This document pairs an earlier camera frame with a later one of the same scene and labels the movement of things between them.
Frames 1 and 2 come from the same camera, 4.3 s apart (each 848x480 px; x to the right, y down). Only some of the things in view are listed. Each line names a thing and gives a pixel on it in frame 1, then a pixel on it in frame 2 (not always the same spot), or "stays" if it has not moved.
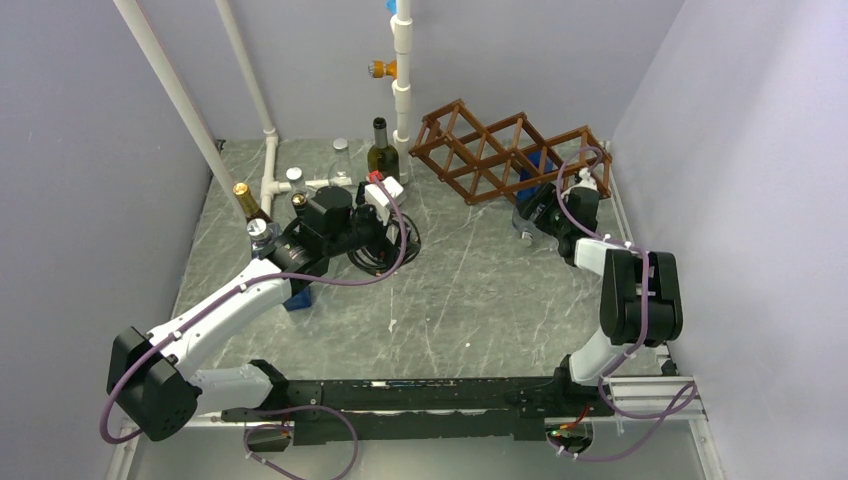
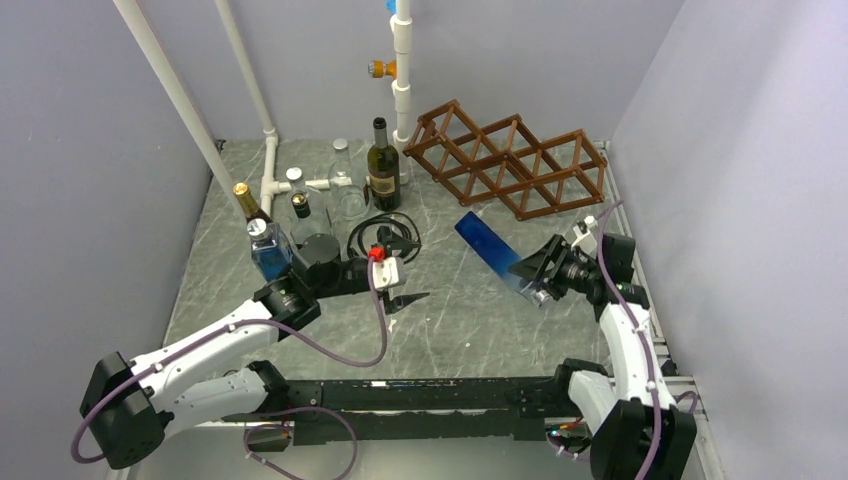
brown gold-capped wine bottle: [248, 205] stays
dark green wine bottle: [382, 156] stays
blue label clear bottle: [261, 233] stays
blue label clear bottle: [535, 175] → [499, 256]
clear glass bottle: [294, 176] stays
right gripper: [547, 196] → [534, 267]
